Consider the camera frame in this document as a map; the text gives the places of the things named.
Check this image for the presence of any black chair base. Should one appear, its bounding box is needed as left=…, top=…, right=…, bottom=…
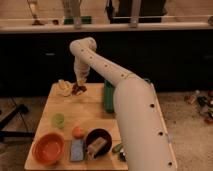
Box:
left=0, top=104, right=35, bottom=142

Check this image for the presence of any clutter pile on floor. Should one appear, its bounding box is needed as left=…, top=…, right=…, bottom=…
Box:
left=184, top=90, right=213, bottom=125

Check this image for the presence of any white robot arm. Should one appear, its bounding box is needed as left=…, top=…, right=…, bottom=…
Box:
left=70, top=37, right=177, bottom=171

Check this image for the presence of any white handled brush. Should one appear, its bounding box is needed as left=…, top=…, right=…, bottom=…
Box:
left=119, top=149, right=126, bottom=162

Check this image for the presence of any green pepper toy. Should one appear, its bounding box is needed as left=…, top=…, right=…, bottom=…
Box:
left=112, top=143, right=123, bottom=153

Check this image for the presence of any dark purple grape bunch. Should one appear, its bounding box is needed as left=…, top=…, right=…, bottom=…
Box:
left=71, top=83, right=87, bottom=95

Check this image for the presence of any black bowl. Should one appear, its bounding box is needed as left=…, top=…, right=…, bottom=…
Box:
left=86, top=128, right=112, bottom=157

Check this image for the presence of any tan block in bowl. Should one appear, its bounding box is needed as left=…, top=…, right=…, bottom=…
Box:
left=87, top=137, right=107, bottom=158

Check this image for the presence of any green plastic tray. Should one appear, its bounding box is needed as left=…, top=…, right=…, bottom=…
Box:
left=103, top=78, right=152, bottom=114

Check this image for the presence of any light green cup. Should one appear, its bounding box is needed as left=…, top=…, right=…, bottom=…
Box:
left=51, top=113, right=65, bottom=129

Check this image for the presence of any orange fruit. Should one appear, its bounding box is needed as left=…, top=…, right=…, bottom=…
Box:
left=72, top=127, right=85, bottom=139

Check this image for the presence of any orange bowl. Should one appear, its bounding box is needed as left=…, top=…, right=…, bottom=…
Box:
left=32, top=133, right=65, bottom=166

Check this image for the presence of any blue sponge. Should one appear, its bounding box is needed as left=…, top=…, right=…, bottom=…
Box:
left=70, top=139, right=84, bottom=162

